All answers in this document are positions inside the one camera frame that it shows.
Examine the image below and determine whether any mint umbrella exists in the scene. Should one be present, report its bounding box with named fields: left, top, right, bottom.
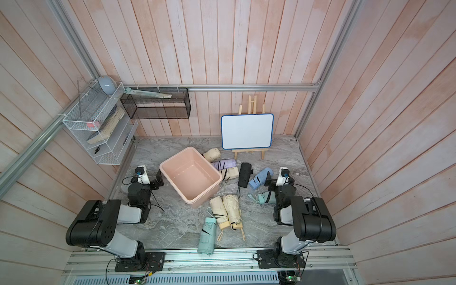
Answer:
left=197, top=217, right=217, bottom=255
left=248, top=191, right=276, bottom=204

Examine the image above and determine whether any pink plastic storage box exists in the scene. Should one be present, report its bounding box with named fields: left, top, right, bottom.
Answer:
left=159, top=147, right=223, bottom=209

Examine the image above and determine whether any beige umbrella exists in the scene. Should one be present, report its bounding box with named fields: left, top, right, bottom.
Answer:
left=222, top=195, right=246, bottom=241
left=203, top=148, right=221, bottom=163
left=210, top=196, right=230, bottom=242
left=220, top=167, right=239, bottom=181

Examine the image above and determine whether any mint umbrella front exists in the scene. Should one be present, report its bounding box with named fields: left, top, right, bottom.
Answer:
left=197, top=217, right=217, bottom=255

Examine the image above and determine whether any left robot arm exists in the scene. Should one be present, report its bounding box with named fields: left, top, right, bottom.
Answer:
left=65, top=167, right=165, bottom=275

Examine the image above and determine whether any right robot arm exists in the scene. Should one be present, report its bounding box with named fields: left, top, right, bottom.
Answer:
left=253, top=176, right=337, bottom=268

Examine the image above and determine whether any blue folded umbrella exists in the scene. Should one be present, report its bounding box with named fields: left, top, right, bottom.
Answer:
left=248, top=167, right=274, bottom=190

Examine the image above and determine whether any black folded umbrella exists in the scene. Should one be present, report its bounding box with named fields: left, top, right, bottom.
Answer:
left=236, top=162, right=253, bottom=198

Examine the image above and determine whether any beige umbrella beside purple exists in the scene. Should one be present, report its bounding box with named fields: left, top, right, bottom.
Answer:
left=220, top=167, right=239, bottom=181

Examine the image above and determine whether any purple folded umbrella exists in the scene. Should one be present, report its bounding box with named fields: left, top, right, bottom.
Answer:
left=211, top=159, right=236, bottom=171

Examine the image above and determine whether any book on shelf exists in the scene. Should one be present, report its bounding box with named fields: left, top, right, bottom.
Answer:
left=87, top=105, right=125, bottom=144

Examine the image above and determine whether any flat item on basket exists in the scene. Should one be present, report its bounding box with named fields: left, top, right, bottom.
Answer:
left=124, top=88, right=172, bottom=99

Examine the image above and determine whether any grey round speaker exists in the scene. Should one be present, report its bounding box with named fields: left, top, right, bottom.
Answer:
left=97, top=76, right=117, bottom=96

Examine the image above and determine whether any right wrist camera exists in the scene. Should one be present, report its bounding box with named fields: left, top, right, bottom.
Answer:
left=275, top=167, right=290, bottom=186

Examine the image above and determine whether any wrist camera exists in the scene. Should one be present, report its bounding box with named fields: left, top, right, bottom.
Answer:
left=275, top=167, right=290, bottom=186
left=135, top=165, right=150, bottom=185

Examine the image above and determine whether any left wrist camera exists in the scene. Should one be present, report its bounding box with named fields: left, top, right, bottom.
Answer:
left=135, top=165, right=150, bottom=185

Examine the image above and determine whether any white board blue frame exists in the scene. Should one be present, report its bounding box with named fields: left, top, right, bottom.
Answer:
left=221, top=114, right=274, bottom=150

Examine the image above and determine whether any black wire basket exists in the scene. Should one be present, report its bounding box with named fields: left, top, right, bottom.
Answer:
left=121, top=87, right=191, bottom=119

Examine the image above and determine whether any white wire shelf rack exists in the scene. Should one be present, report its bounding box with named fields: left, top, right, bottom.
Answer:
left=63, top=81, right=138, bottom=166

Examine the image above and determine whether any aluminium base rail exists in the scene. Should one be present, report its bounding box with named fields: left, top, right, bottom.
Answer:
left=60, top=245, right=363, bottom=285

